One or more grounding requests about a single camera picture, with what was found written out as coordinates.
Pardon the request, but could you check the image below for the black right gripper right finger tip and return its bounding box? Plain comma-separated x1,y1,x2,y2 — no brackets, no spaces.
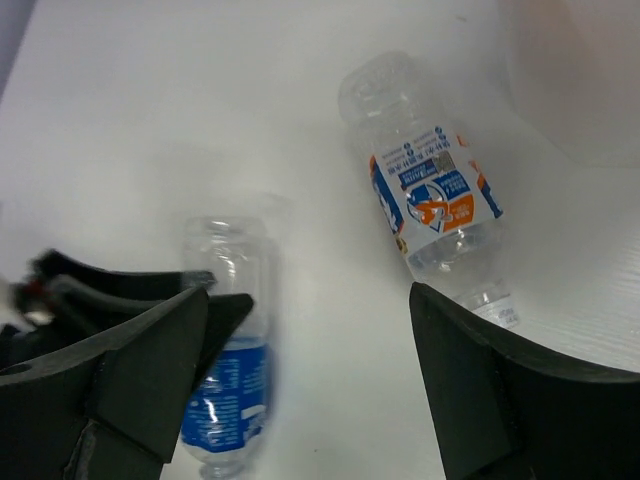
409,283,639,479

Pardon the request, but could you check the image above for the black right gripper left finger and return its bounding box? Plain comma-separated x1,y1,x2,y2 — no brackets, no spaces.
1,289,208,479

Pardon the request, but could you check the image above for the clear bottle orange-blue label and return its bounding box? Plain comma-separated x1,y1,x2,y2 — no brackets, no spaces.
338,51,519,328

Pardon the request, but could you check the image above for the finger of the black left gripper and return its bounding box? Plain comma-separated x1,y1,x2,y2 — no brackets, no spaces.
24,250,253,370

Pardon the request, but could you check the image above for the white translucent plastic bin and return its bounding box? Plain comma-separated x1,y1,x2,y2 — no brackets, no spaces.
497,0,639,168

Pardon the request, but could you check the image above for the clear bottle blue label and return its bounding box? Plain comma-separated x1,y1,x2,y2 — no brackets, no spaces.
181,216,277,479

